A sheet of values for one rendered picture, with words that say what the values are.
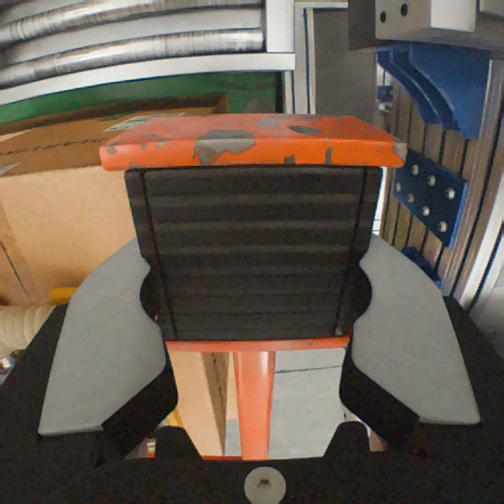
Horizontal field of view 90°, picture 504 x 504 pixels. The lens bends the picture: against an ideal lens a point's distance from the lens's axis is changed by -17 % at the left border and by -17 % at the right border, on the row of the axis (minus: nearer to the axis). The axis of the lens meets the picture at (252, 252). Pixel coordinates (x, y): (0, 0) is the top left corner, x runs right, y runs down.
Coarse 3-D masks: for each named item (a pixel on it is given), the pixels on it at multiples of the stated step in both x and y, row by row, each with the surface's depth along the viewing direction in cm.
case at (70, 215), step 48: (0, 144) 42; (48, 144) 35; (96, 144) 31; (0, 192) 24; (48, 192) 24; (96, 192) 24; (0, 240) 27; (48, 240) 27; (96, 240) 27; (0, 288) 30; (48, 288) 30; (192, 384) 39; (192, 432) 48
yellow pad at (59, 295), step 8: (56, 288) 29; (64, 288) 29; (72, 288) 29; (56, 296) 28; (64, 296) 28; (176, 408) 42; (168, 416) 41; (176, 416) 42; (160, 424) 41; (168, 424) 42; (176, 424) 42; (152, 432) 43
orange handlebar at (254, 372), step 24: (240, 360) 14; (264, 360) 14; (240, 384) 16; (264, 384) 16; (240, 408) 17; (264, 408) 17; (240, 432) 19; (264, 432) 19; (216, 456) 26; (240, 456) 26; (264, 456) 22
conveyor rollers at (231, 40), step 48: (0, 0) 41; (96, 0) 44; (144, 0) 45; (192, 0) 46; (240, 0) 46; (0, 48) 48; (96, 48) 49; (144, 48) 50; (192, 48) 50; (240, 48) 51
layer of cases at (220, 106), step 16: (208, 96) 87; (224, 96) 85; (80, 112) 80; (96, 112) 71; (112, 112) 65; (128, 112) 60; (144, 112) 57; (224, 112) 82; (0, 128) 78; (16, 128) 66; (32, 128) 58
